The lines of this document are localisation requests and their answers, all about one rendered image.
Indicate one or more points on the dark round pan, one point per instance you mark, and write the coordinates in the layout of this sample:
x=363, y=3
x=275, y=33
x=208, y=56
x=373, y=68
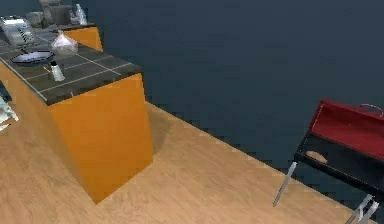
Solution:
x=32, y=57

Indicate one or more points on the white shaker with black cap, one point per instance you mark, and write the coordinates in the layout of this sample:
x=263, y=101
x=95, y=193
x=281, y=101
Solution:
x=56, y=72

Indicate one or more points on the tan bread loaf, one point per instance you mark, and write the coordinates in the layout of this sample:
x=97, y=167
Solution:
x=316, y=156

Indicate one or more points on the grey coffee machine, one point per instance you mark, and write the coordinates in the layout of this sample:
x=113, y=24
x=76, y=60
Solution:
x=57, y=12

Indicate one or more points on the silver toaster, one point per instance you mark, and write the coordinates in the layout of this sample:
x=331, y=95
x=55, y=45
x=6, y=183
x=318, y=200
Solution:
x=16, y=30

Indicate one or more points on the orange cabinet with dark worktop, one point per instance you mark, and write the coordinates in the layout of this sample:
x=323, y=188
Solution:
x=103, y=133

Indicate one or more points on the pale white object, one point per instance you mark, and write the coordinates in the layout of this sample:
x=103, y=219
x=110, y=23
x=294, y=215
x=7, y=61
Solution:
x=6, y=111

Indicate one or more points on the black table with metal legs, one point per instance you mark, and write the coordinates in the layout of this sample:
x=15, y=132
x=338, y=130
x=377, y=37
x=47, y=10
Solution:
x=346, y=166

